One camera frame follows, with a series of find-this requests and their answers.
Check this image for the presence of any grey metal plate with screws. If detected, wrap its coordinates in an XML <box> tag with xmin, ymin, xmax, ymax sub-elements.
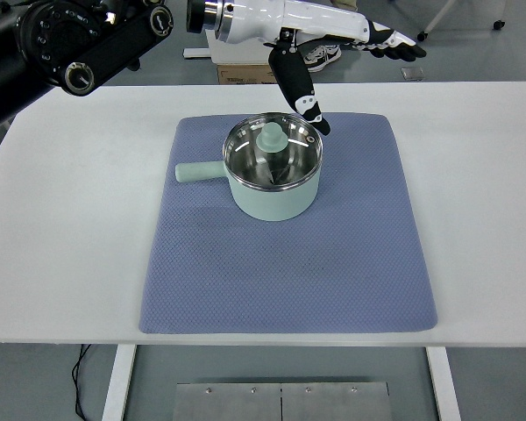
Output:
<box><xmin>175</xmin><ymin>382</ymin><xmax>392</xmax><ymax>421</ymax></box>

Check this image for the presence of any thin black floor cable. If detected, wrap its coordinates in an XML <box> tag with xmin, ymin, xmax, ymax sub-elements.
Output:
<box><xmin>71</xmin><ymin>344</ymin><xmax>94</xmax><ymax>421</ymax></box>

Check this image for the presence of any cardboard box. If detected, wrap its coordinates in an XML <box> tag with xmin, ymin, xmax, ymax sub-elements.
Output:
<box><xmin>217</xmin><ymin>63</ymin><xmax>282</xmax><ymax>85</ymax></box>

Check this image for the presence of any blue textured mat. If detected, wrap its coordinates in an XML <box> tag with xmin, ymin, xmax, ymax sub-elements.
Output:
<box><xmin>139</xmin><ymin>112</ymin><xmax>439</xmax><ymax>337</ymax></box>

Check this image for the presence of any green pot with handle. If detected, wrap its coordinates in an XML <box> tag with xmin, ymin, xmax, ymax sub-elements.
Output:
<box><xmin>174</xmin><ymin>111</ymin><xmax>324</xmax><ymax>223</ymax></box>

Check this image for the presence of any white and black hand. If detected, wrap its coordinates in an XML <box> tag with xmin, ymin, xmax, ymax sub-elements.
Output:
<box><xmin>227</xmin><ymin>0</ymin><xmax>427</xmax><ymax>137</ymax></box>

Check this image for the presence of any glass lid with green knob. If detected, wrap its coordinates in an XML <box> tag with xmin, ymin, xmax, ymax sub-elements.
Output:
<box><xmin>222</xmin><ymin>111</ymin><xmax>324</xmax><ymax>192</ymax></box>

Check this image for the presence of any white table leg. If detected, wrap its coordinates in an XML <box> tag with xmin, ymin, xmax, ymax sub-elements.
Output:
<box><xmin>424</xmin><ymin>346</ymin><xmax>463</xmax><ymax>421</ymax></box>
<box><xmin>101</xmin><ymin>345</ymin><xmax>138</xmax><ymax>421</ymax></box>

